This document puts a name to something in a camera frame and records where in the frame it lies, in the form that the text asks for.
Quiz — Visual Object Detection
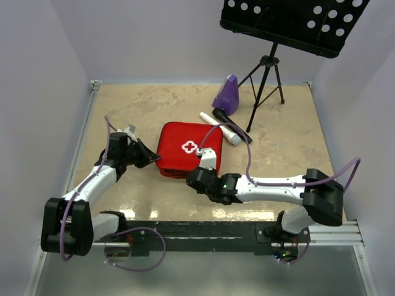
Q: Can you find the black music stand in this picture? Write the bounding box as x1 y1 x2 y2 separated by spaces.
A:
218 0 370 134

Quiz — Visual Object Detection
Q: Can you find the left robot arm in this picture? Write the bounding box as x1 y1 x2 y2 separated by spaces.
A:
40 131 160 261

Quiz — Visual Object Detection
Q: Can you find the purple metronome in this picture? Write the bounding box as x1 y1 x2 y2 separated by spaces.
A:
212 75 239 116

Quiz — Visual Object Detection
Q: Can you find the black microphone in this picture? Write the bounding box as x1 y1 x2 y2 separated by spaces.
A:
212 107 252 144

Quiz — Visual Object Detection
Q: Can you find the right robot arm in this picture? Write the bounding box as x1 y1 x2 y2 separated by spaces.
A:
186 167 344 242

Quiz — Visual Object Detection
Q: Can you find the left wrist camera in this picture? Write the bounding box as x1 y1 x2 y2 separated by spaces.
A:
117 125 137 141

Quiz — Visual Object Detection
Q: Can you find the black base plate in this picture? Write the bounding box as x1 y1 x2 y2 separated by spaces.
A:
92 220 310 257

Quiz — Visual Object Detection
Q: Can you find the red black medicine case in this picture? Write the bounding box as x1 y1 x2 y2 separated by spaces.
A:
156 121 223 179

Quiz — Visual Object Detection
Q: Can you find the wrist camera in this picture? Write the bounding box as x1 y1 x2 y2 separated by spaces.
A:
117 125 137 141
196 148 217 170

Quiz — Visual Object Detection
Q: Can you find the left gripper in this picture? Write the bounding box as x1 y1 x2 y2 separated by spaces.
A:
122 138 158 168

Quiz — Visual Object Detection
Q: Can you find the aluminium frame rail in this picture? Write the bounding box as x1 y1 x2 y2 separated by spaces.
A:
23 80 102 296

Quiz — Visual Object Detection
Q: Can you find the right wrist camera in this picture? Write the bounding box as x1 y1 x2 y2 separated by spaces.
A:
196 148 217 170

